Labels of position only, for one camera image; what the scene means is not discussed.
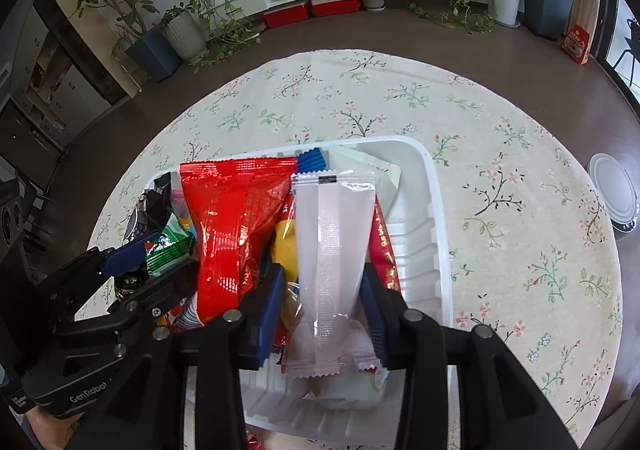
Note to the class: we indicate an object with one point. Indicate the left red storage box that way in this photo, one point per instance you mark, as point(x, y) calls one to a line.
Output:
point(286, 15)

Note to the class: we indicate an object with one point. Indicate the orange snack stick packet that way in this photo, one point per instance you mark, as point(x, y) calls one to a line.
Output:
point(283, 252)

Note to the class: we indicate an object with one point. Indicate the wooden shelf cabinet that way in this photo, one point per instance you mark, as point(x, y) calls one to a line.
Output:
point(65, 74)

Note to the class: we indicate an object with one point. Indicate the dark blue planter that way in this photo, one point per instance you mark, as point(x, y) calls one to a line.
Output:
point(547, 18)
point(154, 54)

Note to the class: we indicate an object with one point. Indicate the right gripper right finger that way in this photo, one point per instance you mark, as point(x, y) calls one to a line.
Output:
point(383, 309)

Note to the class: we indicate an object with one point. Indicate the white translucent snack packet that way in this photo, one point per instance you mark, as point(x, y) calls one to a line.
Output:
point(333, 219)

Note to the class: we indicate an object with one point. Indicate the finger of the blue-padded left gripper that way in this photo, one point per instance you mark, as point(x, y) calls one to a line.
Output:
point(162, 293)
point(128, 257)

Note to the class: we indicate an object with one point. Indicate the right red storage box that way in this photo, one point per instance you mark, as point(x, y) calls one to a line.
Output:
point(327, 8)

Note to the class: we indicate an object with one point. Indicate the red gift box on floor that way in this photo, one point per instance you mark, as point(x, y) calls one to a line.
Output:
point(576, 44)

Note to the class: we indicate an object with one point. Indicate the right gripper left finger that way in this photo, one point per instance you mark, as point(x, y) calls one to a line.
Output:
point(260, 318)

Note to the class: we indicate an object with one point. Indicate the red patterned candy packet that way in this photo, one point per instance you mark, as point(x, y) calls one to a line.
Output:
point(381, 252)

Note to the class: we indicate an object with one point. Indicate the blue yellow cake packet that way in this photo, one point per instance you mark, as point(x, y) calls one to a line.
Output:
point(311, 161)

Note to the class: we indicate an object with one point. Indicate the green candy packet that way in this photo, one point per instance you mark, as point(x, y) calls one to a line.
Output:
point(172, 246)

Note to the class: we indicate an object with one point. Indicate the pink wafer packet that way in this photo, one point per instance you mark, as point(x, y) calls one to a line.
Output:
point(179, 207)

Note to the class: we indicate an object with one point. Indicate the black chocolate ice cream packet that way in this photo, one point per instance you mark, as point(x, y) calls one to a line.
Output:
point(152, 210)

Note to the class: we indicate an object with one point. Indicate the floral round tablecloth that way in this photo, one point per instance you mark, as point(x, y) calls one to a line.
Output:
point(532, 250)

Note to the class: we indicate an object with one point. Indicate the red storage box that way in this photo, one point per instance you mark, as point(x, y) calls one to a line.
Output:
point(286, 15)
point(327, 8)

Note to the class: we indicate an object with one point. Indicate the white foam tray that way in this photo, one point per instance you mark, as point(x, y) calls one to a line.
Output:
point(417, 227)

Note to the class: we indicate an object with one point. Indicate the left hand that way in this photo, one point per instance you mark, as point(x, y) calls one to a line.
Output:
point(52, 433)

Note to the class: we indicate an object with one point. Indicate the dark blue planter left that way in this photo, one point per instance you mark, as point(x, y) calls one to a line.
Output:
point(154, 54)

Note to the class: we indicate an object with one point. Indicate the black balcony chair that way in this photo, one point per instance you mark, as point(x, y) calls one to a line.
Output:
point(632, 46)

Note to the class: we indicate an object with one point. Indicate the white round device on floor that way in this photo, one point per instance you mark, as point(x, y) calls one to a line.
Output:
point(617, 191)

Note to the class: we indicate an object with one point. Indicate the white ribbed planter left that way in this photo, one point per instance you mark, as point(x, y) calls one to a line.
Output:
point(185, 36)

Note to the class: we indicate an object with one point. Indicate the dark blue planter right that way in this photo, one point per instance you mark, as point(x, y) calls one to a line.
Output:
point(547, 18)

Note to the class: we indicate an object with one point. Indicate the large red snack bag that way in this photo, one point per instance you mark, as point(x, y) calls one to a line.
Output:
point(234, 205)

